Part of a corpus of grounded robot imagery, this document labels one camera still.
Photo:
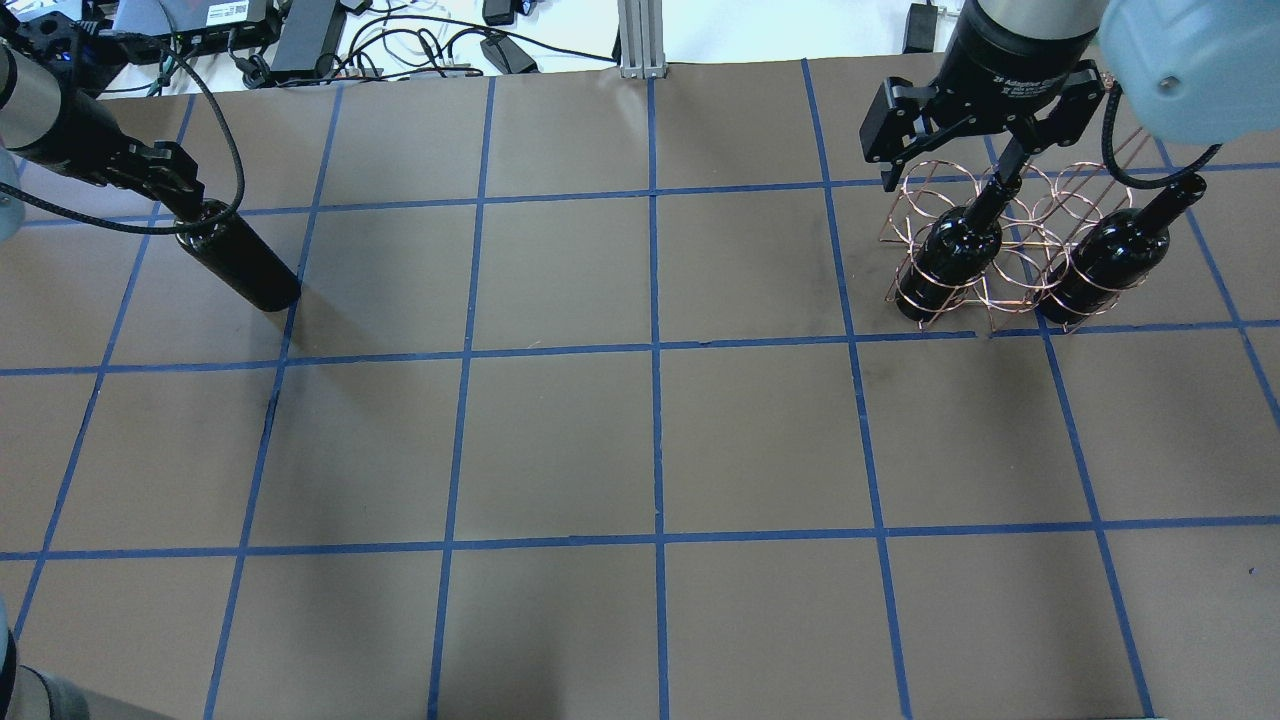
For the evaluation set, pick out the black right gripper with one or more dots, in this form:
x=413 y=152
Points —
x=1010 y=55

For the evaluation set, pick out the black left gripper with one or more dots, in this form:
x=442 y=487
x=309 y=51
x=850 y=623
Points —
x=72 y=130

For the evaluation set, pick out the black wine bottle slot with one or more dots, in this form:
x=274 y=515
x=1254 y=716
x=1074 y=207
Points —
x=1115 y=256
x=959 y=248

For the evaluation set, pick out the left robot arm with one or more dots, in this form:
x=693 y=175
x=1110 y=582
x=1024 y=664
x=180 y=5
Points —
x=50 y=121

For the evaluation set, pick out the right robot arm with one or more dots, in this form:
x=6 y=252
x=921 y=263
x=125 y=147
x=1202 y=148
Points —
x=1196 y=72

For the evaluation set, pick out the black power brick right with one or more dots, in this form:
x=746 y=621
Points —
x=920 y=28

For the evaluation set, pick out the black electronics box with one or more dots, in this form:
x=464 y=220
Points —
x=205 y=26

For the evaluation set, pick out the black flat device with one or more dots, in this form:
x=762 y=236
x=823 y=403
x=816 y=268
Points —
x=310 y=35

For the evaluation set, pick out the black power adapter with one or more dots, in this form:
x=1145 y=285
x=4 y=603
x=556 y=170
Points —
x=507 y=57

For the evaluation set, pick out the copper wire wine basket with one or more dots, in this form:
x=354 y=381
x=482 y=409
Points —
x=1055 y=209

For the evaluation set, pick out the aluminium frame post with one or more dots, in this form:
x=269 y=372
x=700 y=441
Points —
x=642 y=51

